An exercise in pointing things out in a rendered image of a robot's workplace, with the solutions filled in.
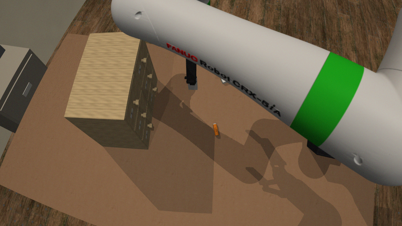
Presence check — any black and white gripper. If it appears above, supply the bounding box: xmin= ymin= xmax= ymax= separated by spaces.
xmin=185 ymin=59 xmax=198 ymax=90

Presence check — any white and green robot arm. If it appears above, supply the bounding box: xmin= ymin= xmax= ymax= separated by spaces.
xmin=111 ymin=0 xmax=402 ymax=186

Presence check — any light wooden chest of drawers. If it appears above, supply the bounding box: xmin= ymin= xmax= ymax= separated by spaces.
xmin=64 ymin=32 xmax=153 ymax=150

